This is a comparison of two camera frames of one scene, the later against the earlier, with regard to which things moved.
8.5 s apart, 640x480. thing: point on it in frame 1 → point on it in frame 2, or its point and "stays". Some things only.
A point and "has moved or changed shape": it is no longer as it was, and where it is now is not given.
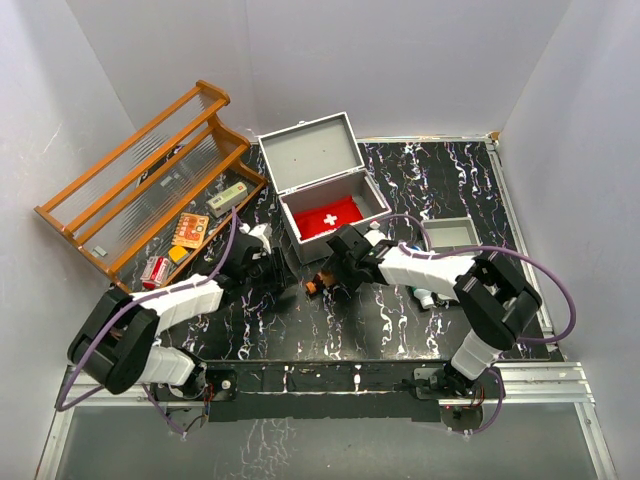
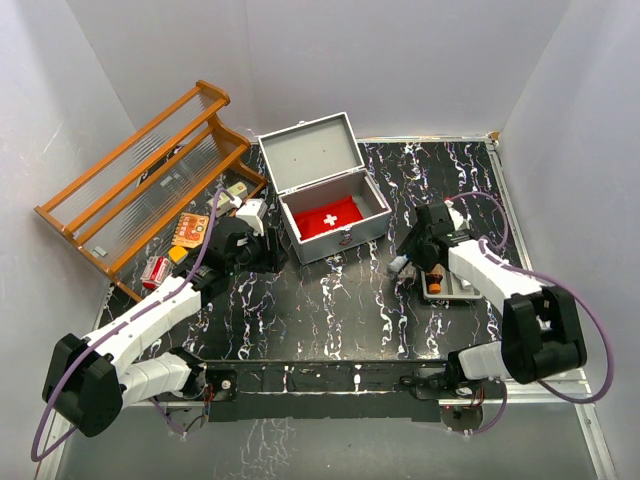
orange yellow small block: (178, 254) stays
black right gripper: (336, 269) → (408, 246)
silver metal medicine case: (318, 173) stays
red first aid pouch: (327, 217) stays
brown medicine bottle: (321, 278) has moved or changed shape
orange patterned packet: (190, 230) stays
